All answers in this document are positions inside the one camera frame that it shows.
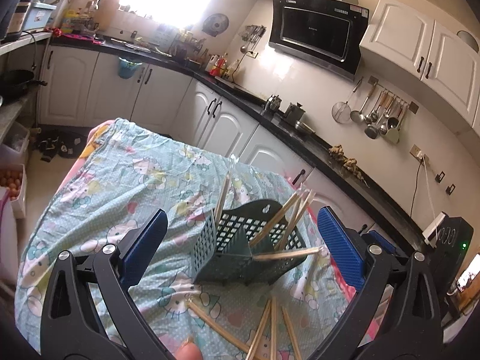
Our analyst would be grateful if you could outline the egg box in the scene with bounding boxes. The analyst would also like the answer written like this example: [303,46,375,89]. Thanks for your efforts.
[1,164,27,219]

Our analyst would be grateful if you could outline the glass teapot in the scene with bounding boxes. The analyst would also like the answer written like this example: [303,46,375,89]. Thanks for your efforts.
[264,95,281,114]

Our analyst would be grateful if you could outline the wall power outlet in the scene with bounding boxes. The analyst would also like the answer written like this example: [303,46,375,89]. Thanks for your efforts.
[409,145,429,164]

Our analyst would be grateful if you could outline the red bottle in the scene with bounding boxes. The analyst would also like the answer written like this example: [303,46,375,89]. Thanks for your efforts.
[209,53,228,77]

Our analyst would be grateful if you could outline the green hanging spatula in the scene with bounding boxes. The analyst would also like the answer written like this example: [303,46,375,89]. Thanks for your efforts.
[385,108,407,144]

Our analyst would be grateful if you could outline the steel kettle pot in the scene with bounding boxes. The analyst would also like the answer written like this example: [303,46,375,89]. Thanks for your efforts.
[283,102,305,126]

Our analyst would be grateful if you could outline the white lower cabinets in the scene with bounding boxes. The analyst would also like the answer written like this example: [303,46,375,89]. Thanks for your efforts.
[39,46,374,231]

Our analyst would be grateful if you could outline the ginger root pile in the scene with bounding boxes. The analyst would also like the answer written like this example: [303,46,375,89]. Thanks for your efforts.
[328,145,368,187]

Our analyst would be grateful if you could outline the blue hanging trash bin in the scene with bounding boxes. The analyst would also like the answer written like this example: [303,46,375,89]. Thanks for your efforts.
[117,57,143,80]

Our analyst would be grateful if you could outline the white upper cabinets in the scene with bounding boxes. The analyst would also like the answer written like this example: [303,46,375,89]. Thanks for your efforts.
[360,0,479,135]

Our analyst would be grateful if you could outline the blue plastic box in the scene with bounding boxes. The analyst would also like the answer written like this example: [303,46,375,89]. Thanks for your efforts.
[22,0,56,32]

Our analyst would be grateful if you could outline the black countertop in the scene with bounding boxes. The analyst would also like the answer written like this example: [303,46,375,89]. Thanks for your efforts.
[50,37,430,253]

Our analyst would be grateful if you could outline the wooden chopstick left in basket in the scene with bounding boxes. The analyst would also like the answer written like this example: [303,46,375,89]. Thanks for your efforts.
[214,172,231,226]

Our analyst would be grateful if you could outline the wooden chopstick in basket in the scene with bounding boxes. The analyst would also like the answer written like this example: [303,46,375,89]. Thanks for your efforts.
[249,192,300,247]
[214,172,231,226]

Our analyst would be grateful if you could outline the hanging metal ladle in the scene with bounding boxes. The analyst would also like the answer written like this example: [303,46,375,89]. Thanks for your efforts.
[350,85,377,125]

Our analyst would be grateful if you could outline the hello kitty tablecloth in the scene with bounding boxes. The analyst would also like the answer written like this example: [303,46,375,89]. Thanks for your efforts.
[14,118,376,360]

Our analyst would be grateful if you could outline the black range hood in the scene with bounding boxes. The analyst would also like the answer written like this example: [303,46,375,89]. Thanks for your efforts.
[268,0,369,81]

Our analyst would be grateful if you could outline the dark green utensil basket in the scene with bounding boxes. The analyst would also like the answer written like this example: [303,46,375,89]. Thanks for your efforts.
[191,199,311,285]

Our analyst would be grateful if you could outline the white cabinets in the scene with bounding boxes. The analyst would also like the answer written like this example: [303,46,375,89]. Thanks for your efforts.
[360,0,479,135]
[39,46,374,231]

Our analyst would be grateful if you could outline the wire mesh strainer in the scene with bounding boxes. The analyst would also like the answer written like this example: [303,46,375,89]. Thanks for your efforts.
[331,78,363,125]

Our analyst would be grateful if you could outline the wooden chopstick right in basket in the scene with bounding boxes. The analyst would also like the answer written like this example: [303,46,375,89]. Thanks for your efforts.
[249,192,300,247]

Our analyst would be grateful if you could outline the operator hand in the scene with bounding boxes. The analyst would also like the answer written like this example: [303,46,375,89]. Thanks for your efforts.
[175,337,203,360]

